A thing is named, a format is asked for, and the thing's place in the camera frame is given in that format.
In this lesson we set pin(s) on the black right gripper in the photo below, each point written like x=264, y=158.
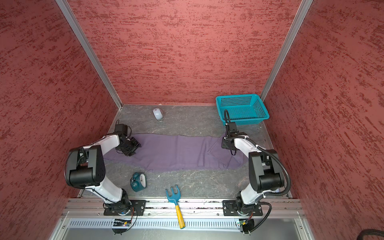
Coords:
x=224, y=145

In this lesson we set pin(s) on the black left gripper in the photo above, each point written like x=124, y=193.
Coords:
x=136, y=145

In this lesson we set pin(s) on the purple trousers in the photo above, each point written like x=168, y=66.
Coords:
x=162, y=153

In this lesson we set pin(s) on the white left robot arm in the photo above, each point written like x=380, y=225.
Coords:
x=85, y=169

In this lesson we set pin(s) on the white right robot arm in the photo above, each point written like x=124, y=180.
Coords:
x=267, y=175

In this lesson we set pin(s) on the teal tape dispenser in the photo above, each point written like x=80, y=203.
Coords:
x=138, y=182

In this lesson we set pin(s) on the teal plastic mesh basket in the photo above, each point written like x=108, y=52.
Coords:
x=243, y=109

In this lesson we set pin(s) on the white computer mouse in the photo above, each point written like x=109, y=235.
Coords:
x=158, y=113

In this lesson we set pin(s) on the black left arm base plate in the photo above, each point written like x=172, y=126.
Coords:
x=136, y=208

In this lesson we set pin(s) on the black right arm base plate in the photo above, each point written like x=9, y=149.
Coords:
x=235, y=208

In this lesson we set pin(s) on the blue garden fork yellow handle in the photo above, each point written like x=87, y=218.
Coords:
x=174, y=198

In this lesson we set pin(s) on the aluminium front rail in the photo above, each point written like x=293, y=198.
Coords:
x=198, y=214

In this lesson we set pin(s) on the left circuit board with wires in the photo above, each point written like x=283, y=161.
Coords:
x=121, y=226

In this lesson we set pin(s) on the circuit board with wires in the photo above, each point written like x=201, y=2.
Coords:
x=121, y=226
x=246, y=225

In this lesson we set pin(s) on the right circuit board with wires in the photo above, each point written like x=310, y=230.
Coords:
x=246, y=225

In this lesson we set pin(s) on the aluminium corner post left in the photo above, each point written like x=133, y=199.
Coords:
x=79, y=33

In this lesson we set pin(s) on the aluminium corner post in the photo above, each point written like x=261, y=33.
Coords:
x=79, y=33
x=290, y=37

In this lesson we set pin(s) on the aluminium corner post right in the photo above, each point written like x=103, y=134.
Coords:
x=290, y=37

